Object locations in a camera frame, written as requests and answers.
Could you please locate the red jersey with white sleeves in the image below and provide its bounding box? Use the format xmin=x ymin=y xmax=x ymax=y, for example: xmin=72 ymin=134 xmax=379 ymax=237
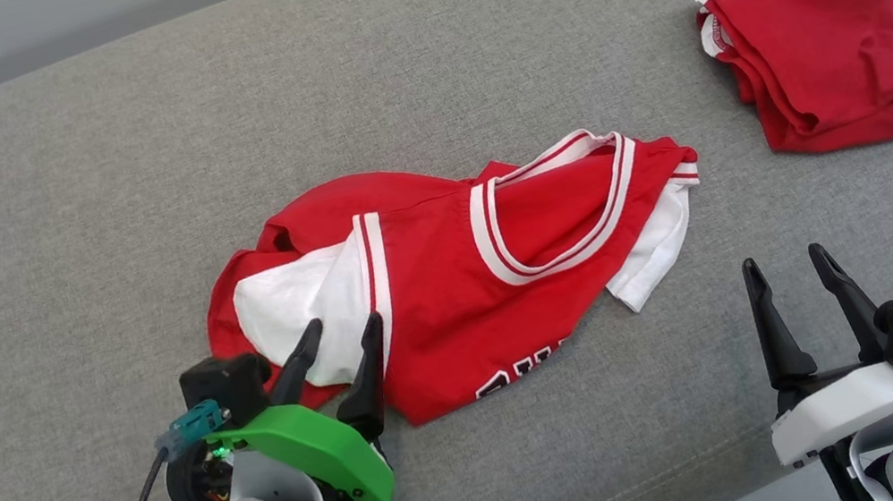
xmin=185 ymin=110 xmax=735 ymax=458

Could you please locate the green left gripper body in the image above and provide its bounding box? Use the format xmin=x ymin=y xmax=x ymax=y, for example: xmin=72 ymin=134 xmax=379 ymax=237
xmin=202 ymin=388 xmax=399 ymax=501

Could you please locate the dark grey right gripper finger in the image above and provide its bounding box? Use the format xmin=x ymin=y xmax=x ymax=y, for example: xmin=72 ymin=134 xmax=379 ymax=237
xmin=806 ymin=234 xmax=890 ymax=371
xmin=740 ymin=250 xmax=821 ymax=395

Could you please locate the grey fabric sofa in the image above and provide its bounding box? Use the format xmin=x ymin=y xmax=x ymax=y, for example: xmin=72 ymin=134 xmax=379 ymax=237
xmin=0 ymin=0 xmax=893 ymax=501

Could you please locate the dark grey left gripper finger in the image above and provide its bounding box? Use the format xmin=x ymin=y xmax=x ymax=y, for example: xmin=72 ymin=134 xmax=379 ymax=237
xmin=257 ymin=317 xmax=336 ymax=410
xmin=319 ymin=310 xmax=404 ymax=447

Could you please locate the plain red garment white hem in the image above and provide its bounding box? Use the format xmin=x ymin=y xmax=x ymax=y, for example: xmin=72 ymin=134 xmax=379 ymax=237
xmin=693 ymin=0 xmax=893 ymax=171

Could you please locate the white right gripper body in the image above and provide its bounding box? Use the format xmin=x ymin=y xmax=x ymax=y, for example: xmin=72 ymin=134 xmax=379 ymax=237
xmin=761 ymin=357 xmax=893 ymax=471

